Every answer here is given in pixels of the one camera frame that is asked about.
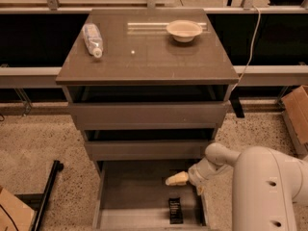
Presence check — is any cardboard box at right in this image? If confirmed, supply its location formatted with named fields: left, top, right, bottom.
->
left=282, top=85, right=308, bottom=161

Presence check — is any white paper bowl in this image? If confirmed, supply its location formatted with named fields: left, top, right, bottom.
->
left=167, top=20, right=203, bottom=42

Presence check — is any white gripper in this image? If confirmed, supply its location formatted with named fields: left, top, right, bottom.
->
left=166, top=164, right=206, bottom=195

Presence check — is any grey drawer cabinet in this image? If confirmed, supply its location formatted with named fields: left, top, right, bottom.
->
left=55, top=8, right=240, bottom=175

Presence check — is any grey middle drawer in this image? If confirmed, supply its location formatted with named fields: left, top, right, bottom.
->
left=85, top=128, right=216, bottom=161

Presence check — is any white hanging cable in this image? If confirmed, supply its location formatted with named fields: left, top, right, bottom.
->
left=230, top=5, right=262, bottom=92

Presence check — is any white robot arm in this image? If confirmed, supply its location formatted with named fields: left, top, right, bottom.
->
left=166, top=142, right=308, bottom=231

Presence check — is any grey bottom drawer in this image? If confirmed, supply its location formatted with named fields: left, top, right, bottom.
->
left=92, top=160, right=209, bottom=231

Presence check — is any cardboard box at left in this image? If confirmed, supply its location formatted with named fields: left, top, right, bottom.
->
left=0, top=187, right=35, bottom=231

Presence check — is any grey drawer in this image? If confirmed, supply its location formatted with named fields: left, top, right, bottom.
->
left=85, top=128, right=216, bottom=161
left=64, top=85, right=231, bottom=131
left=92, top=160, right=209, bottom=231

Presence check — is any cardboard box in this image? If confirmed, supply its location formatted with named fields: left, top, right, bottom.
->
left=0, top=187, right=35, bottom=231
left=282, top=85, right=308, bottom=161

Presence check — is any black metal stand frame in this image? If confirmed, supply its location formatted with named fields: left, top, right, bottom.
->
left=16, top=160, right=64, bottom=231

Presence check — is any grey top drawer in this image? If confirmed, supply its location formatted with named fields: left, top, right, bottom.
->
left=64, top=85, right=231, bottom=131

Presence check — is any clear plastic water bottle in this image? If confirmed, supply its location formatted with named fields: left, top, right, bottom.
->
left=82, top=23, right=103, bottom=59

